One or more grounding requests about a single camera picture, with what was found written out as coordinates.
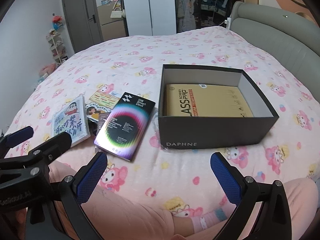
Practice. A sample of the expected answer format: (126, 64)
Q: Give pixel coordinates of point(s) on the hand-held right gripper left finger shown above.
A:
(91, 177)

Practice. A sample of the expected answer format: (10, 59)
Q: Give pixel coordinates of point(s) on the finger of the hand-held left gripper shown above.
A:
(18, 134)
(55, 145)

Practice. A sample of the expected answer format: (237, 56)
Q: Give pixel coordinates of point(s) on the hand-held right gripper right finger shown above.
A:
(225, 180)

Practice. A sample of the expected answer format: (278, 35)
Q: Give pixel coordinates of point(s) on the black box lid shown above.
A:
(212, 132)

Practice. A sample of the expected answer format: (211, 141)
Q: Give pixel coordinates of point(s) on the mauve tube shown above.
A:
(103, 120)

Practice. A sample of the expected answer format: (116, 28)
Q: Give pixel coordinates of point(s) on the black iridescent product box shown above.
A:
(125, 127)

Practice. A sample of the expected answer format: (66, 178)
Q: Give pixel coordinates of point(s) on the pink striped sock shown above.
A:
(200, 223)

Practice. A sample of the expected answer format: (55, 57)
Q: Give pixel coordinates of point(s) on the cartoon girl sticker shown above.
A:
(93, 111)

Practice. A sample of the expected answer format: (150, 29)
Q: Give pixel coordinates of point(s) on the yellow green sticker card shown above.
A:
(102, 98)

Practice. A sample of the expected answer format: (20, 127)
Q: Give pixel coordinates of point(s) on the pink plush toy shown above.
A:
(46, 70)

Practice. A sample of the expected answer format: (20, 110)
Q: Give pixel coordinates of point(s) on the yellow flat package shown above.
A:
(200, 100)

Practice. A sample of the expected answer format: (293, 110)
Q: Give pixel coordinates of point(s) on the white shelf rack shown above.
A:
(57, 47)

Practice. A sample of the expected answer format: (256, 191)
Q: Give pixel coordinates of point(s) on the red blue plush toy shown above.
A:
(57, 22)

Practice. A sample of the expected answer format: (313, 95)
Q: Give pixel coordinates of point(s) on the grey door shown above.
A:
(77, 17)

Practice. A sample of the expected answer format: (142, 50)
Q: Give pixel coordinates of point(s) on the beige cabinet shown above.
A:
(110, 27)

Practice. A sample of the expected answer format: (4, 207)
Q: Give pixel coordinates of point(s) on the pink printed blanket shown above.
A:
(175, 45)

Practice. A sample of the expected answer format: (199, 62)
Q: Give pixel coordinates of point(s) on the white handbag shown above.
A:
(116, 13)

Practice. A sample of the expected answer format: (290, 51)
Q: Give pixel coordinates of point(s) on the white charger plug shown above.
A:
(228, 22)

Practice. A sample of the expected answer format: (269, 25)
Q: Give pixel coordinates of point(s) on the grey green bed headboard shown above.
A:
(275, 30)

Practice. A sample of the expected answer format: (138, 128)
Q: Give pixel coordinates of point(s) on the white wardrobe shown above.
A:
(150, 5)

